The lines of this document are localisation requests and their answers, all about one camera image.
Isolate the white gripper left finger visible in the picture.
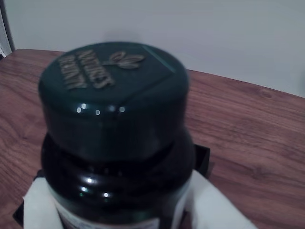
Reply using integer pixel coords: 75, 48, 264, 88
22, 177, 62, 229

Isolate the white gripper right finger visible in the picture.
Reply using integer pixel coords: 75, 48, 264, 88
175, 169, 258, 229

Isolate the green pill bottle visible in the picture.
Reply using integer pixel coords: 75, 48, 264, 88
38, 42, 196, 229

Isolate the black shallow cardboard box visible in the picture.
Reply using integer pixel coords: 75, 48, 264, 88
13, 142, 212, 226

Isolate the dark vertical background frame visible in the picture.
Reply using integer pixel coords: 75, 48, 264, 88
0, 0, 16, 60

